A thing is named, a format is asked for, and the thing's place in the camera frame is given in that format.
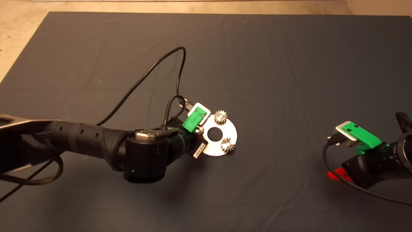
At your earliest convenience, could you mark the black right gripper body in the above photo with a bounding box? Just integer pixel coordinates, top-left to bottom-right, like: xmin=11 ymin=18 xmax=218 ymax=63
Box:
xmin=341 ymin=144 xmax=399 ymax=189

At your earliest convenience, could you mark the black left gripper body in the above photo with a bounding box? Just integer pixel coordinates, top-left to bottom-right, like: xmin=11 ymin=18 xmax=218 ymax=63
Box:
xmin=179 ymin=130 xmax=207 ymax=159

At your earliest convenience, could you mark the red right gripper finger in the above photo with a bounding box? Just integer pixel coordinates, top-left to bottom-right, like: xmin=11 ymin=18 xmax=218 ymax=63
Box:
xmin=327 ymin=168 xmax=352 ymax=183

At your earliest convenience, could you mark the round metal carrier plate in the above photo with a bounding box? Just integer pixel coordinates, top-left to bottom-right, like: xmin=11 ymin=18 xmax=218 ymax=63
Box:
xmin=196 ymin=115 xmax=238 ymax=157

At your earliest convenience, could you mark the dark grey table cloth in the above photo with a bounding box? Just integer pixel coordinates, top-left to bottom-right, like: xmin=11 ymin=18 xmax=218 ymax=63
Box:
xmin=0 ymin=11 xmax=412 ymax=232

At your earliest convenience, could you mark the black right camera cable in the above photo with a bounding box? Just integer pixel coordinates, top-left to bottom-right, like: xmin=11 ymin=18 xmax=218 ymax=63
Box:
xmin=323 ymin=135 xmax=412 ymax=206

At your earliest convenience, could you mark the black camera cable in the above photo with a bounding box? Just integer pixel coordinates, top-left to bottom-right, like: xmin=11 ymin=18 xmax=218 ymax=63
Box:
xmin=323 ymin=135 xmax=412 ymax=206
xmin=0 ymin=47 xmax=194 ymax=203

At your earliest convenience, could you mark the green left camera mount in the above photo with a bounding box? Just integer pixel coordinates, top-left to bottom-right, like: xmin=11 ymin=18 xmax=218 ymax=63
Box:
xmin=182 ymin=107 xmax=208 ymax=132

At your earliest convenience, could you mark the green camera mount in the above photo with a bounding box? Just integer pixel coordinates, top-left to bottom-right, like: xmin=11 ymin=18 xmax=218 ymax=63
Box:
xmin=182 ymin=107 xmax=208 ymax=132
xmin=342 ymin=124 xmax=382 ymax=155

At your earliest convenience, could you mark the green right camera mount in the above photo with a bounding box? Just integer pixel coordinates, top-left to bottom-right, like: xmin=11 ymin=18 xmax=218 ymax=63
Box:
xmin=342 ymin=124 xmax=382 ymax=155

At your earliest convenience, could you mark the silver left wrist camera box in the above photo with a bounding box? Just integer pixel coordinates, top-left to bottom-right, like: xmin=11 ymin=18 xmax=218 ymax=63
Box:
xmin=190 ymin=102 xmax=211 ymax=124

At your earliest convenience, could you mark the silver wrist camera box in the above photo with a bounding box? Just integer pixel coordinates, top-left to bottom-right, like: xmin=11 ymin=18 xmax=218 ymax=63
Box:
xmin=335 ymin=121 xmax=358 ymax=147
xmin=190 ymin=102 xmax=211 ymax=124

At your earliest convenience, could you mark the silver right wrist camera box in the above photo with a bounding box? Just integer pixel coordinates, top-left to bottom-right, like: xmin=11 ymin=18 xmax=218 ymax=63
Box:
xmin=335 ymin=121 xmax=358 ymax=147

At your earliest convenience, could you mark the black left camera cable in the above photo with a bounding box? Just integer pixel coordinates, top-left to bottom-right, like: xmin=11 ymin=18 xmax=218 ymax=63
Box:
xmin=0 ymin=47 xmax=194 ymax=203

